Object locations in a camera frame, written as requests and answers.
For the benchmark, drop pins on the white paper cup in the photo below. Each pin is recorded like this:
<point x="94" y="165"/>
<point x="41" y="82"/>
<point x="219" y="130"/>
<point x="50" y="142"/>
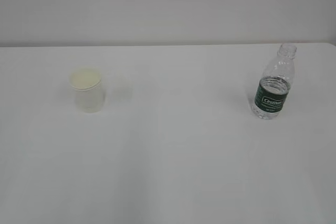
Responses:
<point x="88" y="90"/>

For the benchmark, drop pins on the clear plastic water bottle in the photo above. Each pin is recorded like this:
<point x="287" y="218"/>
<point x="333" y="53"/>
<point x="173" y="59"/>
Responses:
<point x="275" y="83"/>

